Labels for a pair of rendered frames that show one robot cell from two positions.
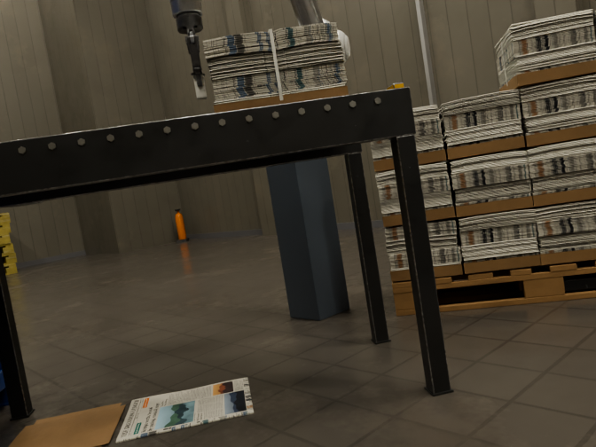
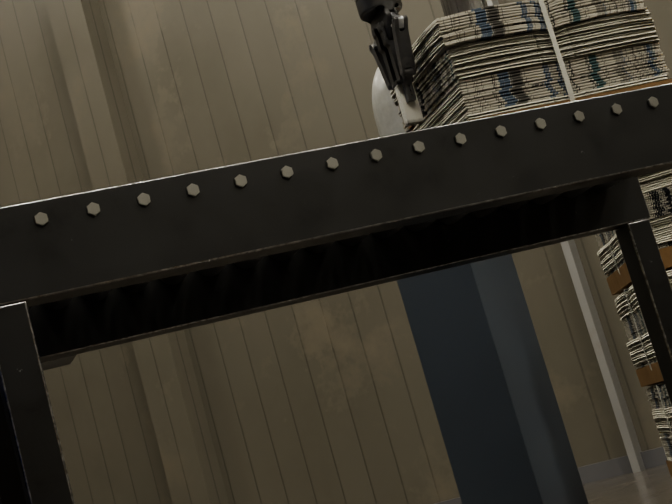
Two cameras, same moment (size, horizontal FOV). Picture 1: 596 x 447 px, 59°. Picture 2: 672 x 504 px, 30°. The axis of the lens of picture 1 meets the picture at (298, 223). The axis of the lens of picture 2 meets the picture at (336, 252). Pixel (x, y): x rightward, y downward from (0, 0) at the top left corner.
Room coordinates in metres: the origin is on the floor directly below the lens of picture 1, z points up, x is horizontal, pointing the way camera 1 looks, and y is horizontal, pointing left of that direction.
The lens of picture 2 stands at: (-0.37, 0.85, 0.39)
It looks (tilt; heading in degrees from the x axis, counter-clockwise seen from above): 9 degrees up; 347
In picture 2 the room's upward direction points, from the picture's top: 16 degrees counter-clockwise
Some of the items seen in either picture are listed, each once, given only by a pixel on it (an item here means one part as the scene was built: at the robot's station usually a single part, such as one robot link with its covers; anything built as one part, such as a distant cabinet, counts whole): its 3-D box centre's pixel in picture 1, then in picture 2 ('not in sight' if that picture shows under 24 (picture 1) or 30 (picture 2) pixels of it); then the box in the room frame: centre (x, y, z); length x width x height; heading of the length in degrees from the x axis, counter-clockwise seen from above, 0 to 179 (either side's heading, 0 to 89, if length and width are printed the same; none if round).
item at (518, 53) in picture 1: (542, 59); not in sight; (2.15, -1.08, 0.95); 0.38 x 0.29 x 0.23; 168
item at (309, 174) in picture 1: (302, 207); (486, 373); (2.40, -0.04, 0.50); 0.20 x 0.20 x 1.00; 42
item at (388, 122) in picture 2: not in sight; (409, 102); (2.40, -0.05, 1.17); 0.18 x 0.16 x 0.22; 70
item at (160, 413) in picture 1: (188, 406); not in sight; (1.52, 0.41, 0.00); 0.37 x 0.28 x 0.01; 98
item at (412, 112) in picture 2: (199, 86); (409, 103); (1.57, 0.22, 0.93); 0.03 x 0.01 x 0.07; 98
